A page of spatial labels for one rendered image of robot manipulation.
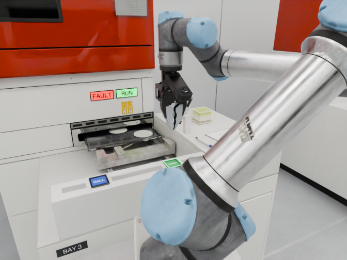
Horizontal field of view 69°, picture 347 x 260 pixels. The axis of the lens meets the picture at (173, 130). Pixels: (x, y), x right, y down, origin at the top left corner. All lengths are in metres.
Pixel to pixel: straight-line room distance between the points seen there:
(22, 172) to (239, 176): 1.21
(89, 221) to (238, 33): 3.11
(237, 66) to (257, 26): 3.09
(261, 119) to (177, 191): 0.17
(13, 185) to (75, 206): 0.72
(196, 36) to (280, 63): 0.21
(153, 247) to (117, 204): 0.30
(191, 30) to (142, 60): 0.67
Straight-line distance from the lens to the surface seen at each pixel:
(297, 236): 2.21
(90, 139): 1.34
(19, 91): 1.33
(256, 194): 1.20
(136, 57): 1.32
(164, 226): 0.41
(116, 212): 0.87
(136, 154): 1.17
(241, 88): 3.77
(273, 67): 0.66
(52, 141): 1.40
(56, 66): 1.26
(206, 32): 0.69
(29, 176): 1.48
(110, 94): 1.36
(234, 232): 0.53
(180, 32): 0.72
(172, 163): 0.91
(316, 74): 0.44
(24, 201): 1.55
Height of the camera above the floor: 1.41
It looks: 22 degrees down
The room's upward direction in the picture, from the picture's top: straight up
